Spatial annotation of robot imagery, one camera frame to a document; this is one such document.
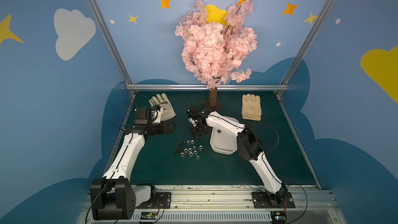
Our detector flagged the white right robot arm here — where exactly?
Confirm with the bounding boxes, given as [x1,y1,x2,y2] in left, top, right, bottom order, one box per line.
[187,106,288,204]

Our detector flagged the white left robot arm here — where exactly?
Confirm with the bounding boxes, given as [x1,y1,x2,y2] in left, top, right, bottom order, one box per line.
[90,120,176,221]

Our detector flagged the white plastic storage box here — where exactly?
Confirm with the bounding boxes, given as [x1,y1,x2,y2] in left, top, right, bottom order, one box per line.
[210,124,240,155]

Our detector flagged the white grey work glove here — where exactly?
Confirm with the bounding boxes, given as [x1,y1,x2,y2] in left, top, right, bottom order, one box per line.
[149,93,176,121]

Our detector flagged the brown tree trunk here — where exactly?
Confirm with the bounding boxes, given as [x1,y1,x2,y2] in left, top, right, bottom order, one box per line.
[208,88,217,107]

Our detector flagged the beige knitted glove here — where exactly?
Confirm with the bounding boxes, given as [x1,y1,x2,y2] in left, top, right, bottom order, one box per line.
[241,94,262,121]

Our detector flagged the pink blossom artificial tree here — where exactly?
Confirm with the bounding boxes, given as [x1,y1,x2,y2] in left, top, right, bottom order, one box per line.
[175,0,257,90]

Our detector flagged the green circuit board left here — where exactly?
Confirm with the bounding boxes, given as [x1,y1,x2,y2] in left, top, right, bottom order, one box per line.
[140,212,159,222]

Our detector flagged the green circuit board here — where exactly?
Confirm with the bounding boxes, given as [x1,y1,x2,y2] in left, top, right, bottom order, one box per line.
[271,212,287,224]
[140,212,159,222]

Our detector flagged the green circuit board right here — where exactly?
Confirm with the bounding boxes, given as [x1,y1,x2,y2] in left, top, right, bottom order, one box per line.
[271,212,287,224]

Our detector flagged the dark metal tree base plate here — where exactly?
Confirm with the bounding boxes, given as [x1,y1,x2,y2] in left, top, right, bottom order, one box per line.
[200,99,224,112]

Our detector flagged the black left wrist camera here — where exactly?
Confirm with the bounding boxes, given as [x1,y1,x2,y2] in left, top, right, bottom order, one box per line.
[134,105,163,124]

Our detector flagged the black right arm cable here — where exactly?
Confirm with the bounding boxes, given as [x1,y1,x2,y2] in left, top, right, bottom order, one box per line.
[245,122,280,153]

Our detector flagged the back aluminium frame rail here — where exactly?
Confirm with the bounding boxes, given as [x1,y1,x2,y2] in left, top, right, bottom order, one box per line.
[125,83,289,91]

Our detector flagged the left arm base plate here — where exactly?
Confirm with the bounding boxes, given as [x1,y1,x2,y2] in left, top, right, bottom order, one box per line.
[136,192,172,209]

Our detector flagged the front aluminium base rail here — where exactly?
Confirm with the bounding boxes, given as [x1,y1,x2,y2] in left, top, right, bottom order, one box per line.
[76,185,347,224]

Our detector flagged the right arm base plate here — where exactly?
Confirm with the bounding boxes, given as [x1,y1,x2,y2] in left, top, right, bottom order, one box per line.
[251,190,295,208]

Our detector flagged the left aluminium frame post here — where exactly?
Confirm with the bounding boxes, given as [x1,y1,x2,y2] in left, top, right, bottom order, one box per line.
[86,0,136,98]

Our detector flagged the aluminium frame post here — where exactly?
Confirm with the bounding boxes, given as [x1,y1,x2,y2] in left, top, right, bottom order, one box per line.
[86,0,136,98]
[276,0,338,99]

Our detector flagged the right aluminium frame post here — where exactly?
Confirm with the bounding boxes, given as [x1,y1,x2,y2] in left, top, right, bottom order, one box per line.
[276,0,338,99]

